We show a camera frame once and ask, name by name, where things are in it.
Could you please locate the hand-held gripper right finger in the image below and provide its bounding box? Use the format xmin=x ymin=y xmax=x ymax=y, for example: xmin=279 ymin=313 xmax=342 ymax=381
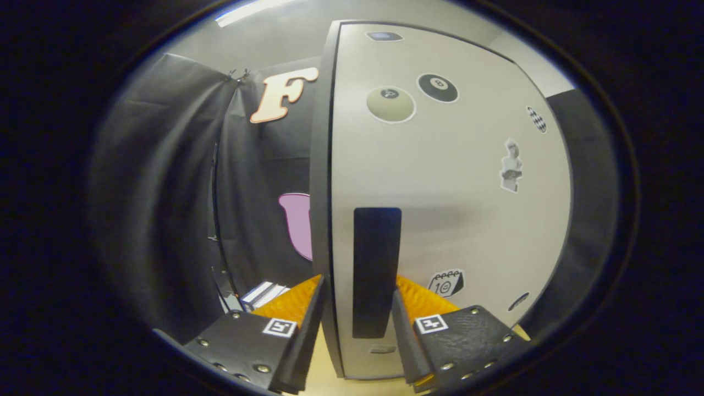
xmin=392 ymin=275 xmax=531 ymax=394

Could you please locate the beige cabinet door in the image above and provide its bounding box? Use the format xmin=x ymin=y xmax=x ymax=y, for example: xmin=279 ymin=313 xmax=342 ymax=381
xmin=330 ymin=22 xmax=574 ymax=380

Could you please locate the black door handle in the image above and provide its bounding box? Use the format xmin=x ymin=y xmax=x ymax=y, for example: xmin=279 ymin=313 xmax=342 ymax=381
xmin=352 ymin=207 xmax=402 ymax=339

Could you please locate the dark blue box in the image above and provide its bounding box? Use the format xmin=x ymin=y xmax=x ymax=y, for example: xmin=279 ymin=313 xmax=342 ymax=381
xmin=240 ymin=280 xmax=273 ymax=311

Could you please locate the black backdrop cloth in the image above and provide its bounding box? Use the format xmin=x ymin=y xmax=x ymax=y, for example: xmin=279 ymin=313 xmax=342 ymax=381
xmin=88 ymin=52 xmax=622 ymax=336

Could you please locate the dark grey cabinet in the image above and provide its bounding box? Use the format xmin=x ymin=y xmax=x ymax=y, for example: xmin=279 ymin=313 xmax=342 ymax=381
xmin=309 ymin=19 xmax=551 ymax=380

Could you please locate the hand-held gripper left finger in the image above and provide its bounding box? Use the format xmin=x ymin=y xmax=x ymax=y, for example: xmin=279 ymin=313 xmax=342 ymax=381
xmin=184 ymin=274 xmax=326 ymax=395

